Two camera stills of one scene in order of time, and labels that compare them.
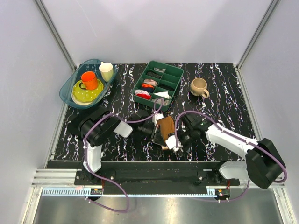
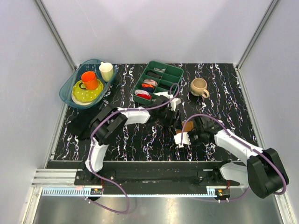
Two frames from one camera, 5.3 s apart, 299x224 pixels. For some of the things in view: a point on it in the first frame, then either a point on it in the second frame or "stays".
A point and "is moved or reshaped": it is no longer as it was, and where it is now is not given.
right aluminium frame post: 271,7 stays
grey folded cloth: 163,70 stays
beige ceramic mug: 198,87 stays
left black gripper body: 146,130 -> 167,117
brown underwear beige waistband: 167,125 is moved or reshaped
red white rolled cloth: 143,94 stays
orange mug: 89,80 stays
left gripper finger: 158,137 -> 178,123
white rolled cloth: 165,94 stays
